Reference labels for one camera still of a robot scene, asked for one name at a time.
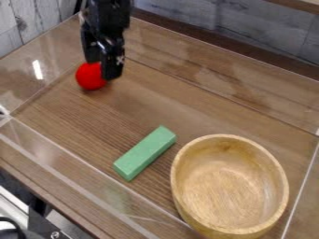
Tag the green rectangular block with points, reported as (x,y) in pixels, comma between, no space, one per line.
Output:
(136,159)

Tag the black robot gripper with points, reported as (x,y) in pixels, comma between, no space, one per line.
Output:
(104,20)

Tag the wooden bowl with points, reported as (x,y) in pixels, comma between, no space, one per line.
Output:
(230,187)

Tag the red plush strawberry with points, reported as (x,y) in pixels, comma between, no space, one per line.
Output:
(88,76)

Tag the black metal mount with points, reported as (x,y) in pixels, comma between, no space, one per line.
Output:
(40,225)

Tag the clear acrylic tray wall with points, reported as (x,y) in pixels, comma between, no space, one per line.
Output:
(188,81)

